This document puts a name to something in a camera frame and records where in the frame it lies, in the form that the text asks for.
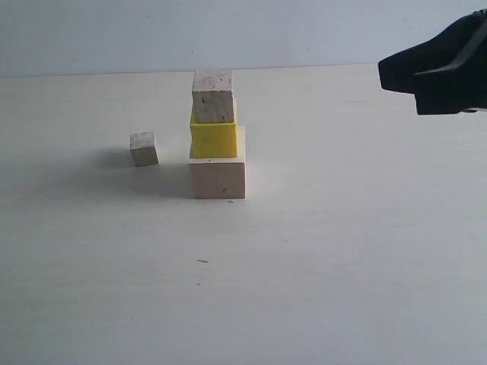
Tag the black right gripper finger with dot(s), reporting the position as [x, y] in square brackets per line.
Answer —
[455, 79]

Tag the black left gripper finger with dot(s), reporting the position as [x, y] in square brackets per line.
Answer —
[396, 71]

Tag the medium wooden cube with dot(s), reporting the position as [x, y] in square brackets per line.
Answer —
[213, 98]

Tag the yellow cube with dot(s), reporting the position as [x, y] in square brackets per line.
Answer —
[214, 140]

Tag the large wooden cube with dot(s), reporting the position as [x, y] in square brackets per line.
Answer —
[220, 178]

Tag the small wooden cube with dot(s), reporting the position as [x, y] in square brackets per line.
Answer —
[143, 149]

